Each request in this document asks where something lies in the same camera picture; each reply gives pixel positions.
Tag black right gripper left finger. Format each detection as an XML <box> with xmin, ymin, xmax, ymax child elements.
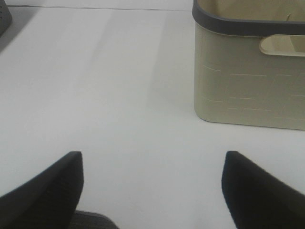
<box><xmin>0</xmin><ymin>152</ymin><xmax>84</xmax><ymax>229</ymax></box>

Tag beige basket grey rim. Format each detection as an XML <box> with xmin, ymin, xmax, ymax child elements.
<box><xmin>192</xmin><ymin>0</ymin><xmax>305</xmax><ymax>130</ymax></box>

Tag grey perforated basket orange rim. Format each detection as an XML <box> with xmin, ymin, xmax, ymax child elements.
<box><xmin>0</xmin><ymin>0</ymin><xmax>12</xmax><ymax>36</ymax></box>

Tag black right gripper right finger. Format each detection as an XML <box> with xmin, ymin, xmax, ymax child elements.
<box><xmin>221</xmin><ymin>151</ymin><xmax>305</xmax><ymax>229</ymax></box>

